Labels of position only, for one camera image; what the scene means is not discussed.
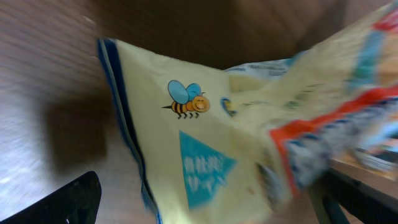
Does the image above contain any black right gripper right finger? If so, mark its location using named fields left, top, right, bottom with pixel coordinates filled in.
left=308, top=169, right=397, bottom=224

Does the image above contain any yellow chips bag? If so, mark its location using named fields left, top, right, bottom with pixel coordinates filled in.
left=98, top=1, right=397, bottom=223

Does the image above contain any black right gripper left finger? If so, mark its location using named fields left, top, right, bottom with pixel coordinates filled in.
left=1, top=171, right=102, bottom=224

